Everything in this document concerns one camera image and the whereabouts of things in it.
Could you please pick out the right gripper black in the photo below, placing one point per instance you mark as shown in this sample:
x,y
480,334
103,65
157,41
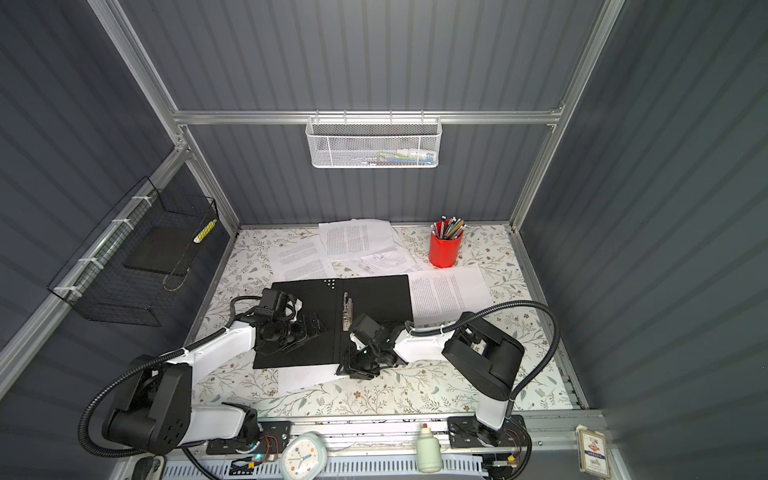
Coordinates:
x,y
351,367

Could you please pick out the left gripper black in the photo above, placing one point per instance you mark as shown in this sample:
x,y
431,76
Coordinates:
x,y
304,332

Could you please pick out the orange folder black inside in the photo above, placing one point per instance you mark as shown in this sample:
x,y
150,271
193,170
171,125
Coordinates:
x,y
386,299

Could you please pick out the printed paper sheet front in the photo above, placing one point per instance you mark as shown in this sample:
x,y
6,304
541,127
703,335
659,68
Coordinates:
x,y
298,378

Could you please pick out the printed paper sheet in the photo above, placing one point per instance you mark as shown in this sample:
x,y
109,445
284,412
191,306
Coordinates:
x,y
298,378
356,238
440,296
302,260

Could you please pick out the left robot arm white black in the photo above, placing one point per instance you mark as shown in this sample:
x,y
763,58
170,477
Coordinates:
x,y
148,409

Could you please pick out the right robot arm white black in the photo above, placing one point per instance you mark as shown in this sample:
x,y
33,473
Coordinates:
x,y
487,357

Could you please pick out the diagram paper sheet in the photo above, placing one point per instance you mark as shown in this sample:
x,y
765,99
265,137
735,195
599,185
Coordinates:
x,y
391,262

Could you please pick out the printed paper sheet back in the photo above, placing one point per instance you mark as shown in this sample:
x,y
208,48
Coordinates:
x,y
356,238

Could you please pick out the white glue bottle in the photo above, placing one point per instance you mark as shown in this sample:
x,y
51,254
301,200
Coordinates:
x,y
428,451

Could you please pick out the red pen cup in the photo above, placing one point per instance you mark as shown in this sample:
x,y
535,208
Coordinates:
x,y
444,253

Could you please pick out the white table clock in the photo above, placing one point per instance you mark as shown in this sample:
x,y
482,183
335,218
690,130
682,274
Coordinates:
x,y
304,458

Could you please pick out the pens in red cup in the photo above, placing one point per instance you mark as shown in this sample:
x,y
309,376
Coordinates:
x,y
448,228

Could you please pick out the yellow marker in basket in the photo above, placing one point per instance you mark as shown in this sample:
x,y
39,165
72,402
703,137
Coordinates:
x,y
203,233

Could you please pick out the black stapler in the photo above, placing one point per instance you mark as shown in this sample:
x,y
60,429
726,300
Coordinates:
x,y
149,468

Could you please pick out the playing card box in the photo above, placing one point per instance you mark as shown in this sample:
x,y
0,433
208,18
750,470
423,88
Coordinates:
x,y
593,453

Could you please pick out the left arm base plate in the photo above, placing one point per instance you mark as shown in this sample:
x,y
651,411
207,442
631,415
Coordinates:
x,y
263,437

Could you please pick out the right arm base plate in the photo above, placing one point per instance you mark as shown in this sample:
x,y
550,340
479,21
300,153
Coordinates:
x,y
468,432

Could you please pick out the white wire mesh basket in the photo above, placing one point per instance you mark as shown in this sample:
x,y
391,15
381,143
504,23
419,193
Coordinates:
x,y
369,145

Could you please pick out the black wire mesh basket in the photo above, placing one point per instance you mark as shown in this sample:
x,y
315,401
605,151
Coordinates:
x,y
132,273

